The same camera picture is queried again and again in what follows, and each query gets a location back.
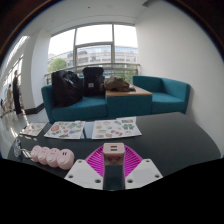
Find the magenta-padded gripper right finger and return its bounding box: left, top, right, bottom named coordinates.
left=123, top=145, right=164, bottom=191

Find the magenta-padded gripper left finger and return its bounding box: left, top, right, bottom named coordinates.
left=64, top=145, right=106, bottom=191

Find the pink charger block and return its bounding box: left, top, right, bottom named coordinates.
left=102, top=142, right=127, bottom=168

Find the pink power strip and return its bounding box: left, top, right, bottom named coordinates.
left=29, top=144, right=76, bottom=171

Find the blue-grey paper sheet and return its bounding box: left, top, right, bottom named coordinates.
left=82, top=121, right=96, bottom=140

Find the colourful sticker sheet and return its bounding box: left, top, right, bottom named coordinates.
left=43, top=120, right=87, bottom=140

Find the large sticker sheet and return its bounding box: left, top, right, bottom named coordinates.
left=91, top=116, right=143, bottom=140

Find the teal sofa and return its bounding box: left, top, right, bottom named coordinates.
left=40, top=74, right=192, bottom=125

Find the small sticker sheet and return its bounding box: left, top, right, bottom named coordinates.
left=19, top=121, right=48, bottom=138

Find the wooden sofa table top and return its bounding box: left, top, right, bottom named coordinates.
left=104, top=85, right=154, bottom=98

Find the black plastic bag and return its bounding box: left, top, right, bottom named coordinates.
left=51, top=69, right=84, bottom=108

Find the black backpack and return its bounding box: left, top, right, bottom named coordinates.
left=81, top=66, right=105, bottom=98

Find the brown jacket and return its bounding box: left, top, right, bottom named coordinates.
left=103, top=76, right=137, bottom=93

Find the person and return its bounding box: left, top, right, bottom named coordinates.
left=12, top=69, right=24, bottom=116

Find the metal window railing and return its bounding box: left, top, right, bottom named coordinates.
left=44, top=62, right=141, bottom=85

